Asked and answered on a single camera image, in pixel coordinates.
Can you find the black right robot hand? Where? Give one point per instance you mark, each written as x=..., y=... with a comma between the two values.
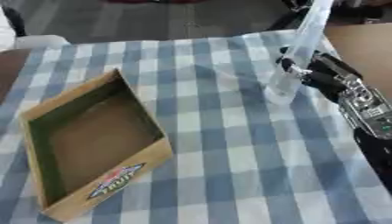
x=326, y=74

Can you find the clear plastic bottle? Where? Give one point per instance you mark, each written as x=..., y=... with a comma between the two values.
x=301, y=52

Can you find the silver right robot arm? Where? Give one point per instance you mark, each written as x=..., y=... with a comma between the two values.
x=370, y=125

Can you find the tan cardboard box green inside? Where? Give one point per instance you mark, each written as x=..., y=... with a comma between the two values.
x=97, y=140

